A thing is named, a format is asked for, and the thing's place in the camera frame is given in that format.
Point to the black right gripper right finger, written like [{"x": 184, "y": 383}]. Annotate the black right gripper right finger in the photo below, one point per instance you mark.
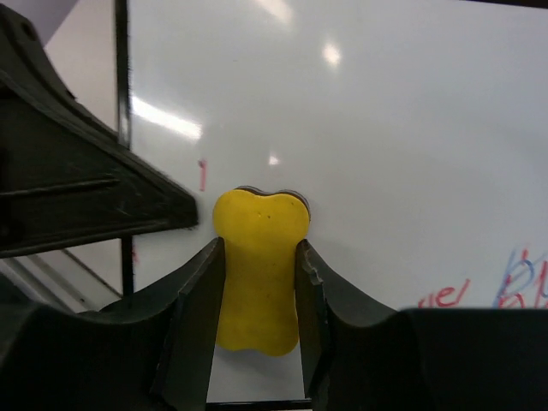
[{"x": 359, "y": 354}]

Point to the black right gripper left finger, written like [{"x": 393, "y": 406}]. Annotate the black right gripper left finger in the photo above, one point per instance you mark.
[{"x": 149, "y": 351}]

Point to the yellow bone-shaped eraser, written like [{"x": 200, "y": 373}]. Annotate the yellow bone-shaped eraser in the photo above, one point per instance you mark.
[{"x": 260, "y": 232}]

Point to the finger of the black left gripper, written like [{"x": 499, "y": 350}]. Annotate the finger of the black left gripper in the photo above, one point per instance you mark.
[{"x": 65, "y": 179}]

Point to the whiteboard with black frame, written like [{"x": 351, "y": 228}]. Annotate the whiteboard with black frame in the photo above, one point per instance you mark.
[{"x": 415, "y": 130}]

